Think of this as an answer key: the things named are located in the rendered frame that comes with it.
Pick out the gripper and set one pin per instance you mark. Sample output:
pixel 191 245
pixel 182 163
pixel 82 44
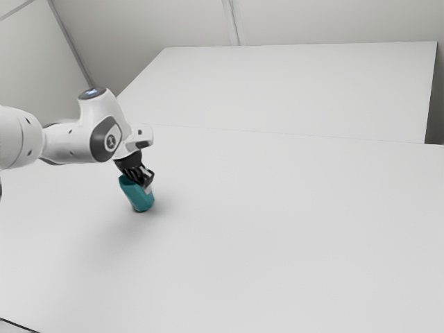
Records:
pixel 133 166

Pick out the teal faceted mug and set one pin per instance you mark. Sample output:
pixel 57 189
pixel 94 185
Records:
pixel 138 198

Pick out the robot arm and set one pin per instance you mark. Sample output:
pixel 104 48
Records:
pixel 62 138

